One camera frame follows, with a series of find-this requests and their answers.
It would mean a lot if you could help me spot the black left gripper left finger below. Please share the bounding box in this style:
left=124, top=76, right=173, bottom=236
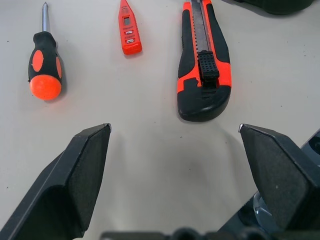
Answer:
left=0, top=123, right=112, bottom=240

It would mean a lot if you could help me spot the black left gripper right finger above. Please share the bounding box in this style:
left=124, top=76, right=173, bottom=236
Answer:
left=238, top=123, right=320, bottom=233

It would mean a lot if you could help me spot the orange black handle screwdriver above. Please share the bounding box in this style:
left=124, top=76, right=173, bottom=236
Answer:
left=27, top=1, right=63, bottom=101

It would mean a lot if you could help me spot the orange black utility knife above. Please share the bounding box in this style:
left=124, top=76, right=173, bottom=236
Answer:
left=176, top=0, right=232, bottom=123

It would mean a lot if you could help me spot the orange voltage tester pen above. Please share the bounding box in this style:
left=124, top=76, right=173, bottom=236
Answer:
left=117, top=0, right=144, bottom=56

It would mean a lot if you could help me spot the black tool case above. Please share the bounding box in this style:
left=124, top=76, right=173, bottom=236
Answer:
left=233, top=0, right=320, bottom=16

